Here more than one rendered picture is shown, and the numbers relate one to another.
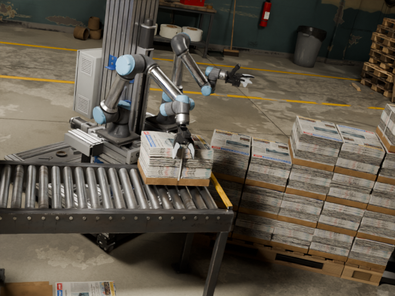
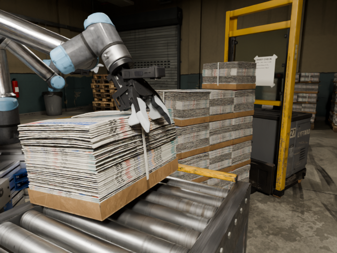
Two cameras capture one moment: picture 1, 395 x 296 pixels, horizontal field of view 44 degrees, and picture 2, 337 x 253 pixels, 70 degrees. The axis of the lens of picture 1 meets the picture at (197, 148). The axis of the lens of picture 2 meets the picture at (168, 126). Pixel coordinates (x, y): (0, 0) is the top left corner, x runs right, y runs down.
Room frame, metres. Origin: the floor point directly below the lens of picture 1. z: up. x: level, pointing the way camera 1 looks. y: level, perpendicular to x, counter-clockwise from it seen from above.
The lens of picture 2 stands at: (1.92, 0.46, 1.15)
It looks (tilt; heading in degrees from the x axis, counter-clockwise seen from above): 11 degrees down; 319
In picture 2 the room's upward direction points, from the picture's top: straight up
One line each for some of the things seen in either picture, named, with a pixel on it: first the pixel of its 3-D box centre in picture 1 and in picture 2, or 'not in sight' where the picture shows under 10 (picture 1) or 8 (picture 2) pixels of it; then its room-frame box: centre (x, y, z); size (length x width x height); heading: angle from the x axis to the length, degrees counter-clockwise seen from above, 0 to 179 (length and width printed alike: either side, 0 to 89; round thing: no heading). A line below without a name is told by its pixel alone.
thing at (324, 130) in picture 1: (318, 128); (179, 90); (3.26, -0.81, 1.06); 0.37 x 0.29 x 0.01; 179
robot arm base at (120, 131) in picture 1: (119, 126); not in sight; (3.06, 0.55, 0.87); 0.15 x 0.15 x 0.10
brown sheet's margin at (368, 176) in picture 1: (351, 162); (204, 114); (3.26, -1.10, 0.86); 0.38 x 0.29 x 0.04; 177
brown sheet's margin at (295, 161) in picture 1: (310, 153); (178, 117); (3.27, -0.80, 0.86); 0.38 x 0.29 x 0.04; 179
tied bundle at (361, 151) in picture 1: (354, 151); (204, 104); (3.26, -1.10, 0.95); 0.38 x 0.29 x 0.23; 177
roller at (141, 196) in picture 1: (139, 190); (87, 245); (2.42, 0.28, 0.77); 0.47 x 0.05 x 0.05; 20
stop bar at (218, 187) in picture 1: (218, 188); (181, 167); (2.57, -0.17, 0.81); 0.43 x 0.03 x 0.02; 20
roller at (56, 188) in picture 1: (56, 189); not in sight; (2.26, 0.70, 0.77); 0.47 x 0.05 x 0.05; 20
